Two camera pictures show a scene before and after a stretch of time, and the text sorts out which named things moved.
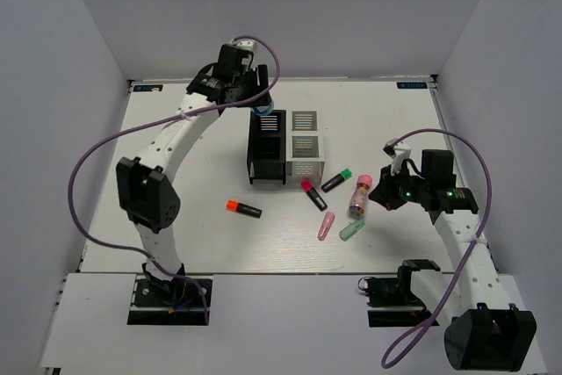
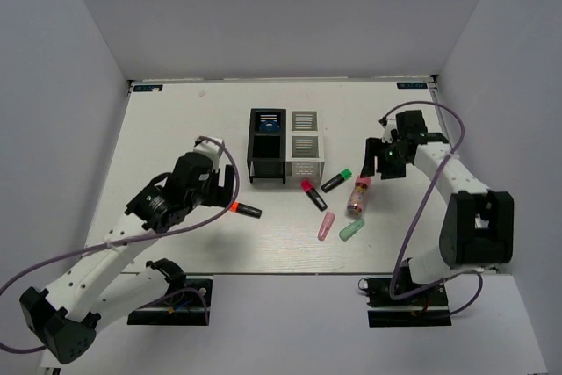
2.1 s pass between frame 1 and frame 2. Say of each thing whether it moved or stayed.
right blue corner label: stayed
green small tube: stayed
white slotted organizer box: stayed
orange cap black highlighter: stayed
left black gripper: moved
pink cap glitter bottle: stayed
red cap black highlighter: stayed
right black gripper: moved
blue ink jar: moved
